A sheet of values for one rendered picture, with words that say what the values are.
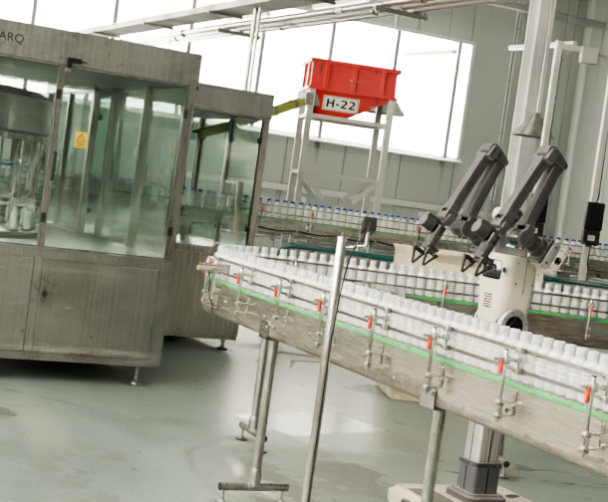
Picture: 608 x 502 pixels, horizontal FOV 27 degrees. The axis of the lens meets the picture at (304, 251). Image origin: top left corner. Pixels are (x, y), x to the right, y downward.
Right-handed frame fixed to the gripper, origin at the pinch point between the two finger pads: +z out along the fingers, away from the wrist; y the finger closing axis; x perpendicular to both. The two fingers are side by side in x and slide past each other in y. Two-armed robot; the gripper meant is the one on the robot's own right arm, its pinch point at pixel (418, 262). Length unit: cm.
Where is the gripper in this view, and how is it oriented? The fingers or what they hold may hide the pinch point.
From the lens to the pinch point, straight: 565.7
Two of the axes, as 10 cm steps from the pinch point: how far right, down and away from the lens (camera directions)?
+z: -5.3, 8.4, -1.4
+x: 7.4, 5.4, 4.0
